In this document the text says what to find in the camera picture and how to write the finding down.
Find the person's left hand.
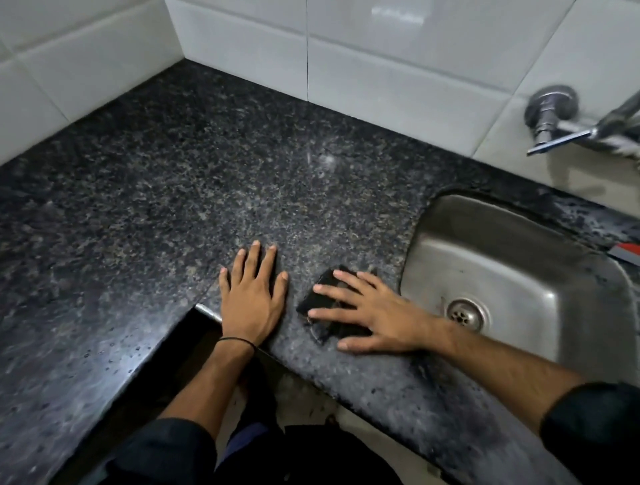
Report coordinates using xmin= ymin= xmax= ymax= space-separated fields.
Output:
xmin=218 ymin=240 xmax=290 ymax=346

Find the stainless steel sink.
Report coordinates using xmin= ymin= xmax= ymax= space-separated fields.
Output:
xmin=399 ymin=193 xmax=640 ymax=388

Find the dark sleeve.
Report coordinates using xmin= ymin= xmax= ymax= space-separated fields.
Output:
xmin=539 ymin=382 xmax=640 ymax=485
xmin=80 ymin=418 xmax=219 ymax=485

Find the dark right sleeve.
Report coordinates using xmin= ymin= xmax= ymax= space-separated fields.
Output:
xmin=539 ymin=382 xmax=640 ymax=485

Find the chrome wall tap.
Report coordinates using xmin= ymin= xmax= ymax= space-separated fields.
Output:
xmin=523 ymin=84 xmax=640 ymax=162

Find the round metal sink drain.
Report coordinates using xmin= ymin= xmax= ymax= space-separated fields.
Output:
xmin=444 ymin=298 xmax=489 ymax=333

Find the dark left sleeve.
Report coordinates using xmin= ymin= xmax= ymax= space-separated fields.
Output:
xmin=80 ymin=418 xmax=219 ymax=485

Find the person's left forearm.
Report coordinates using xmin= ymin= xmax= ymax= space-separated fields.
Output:
xmin=157 ymin=341 xmax=257 ymax=441

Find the black wrist band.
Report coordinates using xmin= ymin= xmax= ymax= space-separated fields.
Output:
xmin=217 ymin=336 xmax=259 ymax=351

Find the person's right hand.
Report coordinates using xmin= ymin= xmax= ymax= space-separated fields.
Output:
xmin=307 ymin=269 xmax=442 ymax=354

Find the person's right forearm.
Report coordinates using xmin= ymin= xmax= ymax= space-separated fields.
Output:
xmin=429 ymin=317 xmax=590 ymax=436

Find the black scrub sponge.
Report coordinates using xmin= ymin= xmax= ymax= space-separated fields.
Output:
xmin=295 ymin=264 xmax=374 ymax=345

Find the red and grey object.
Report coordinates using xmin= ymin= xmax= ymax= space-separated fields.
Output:
xmin=607 ymin=243 xmax=640 ymax=267

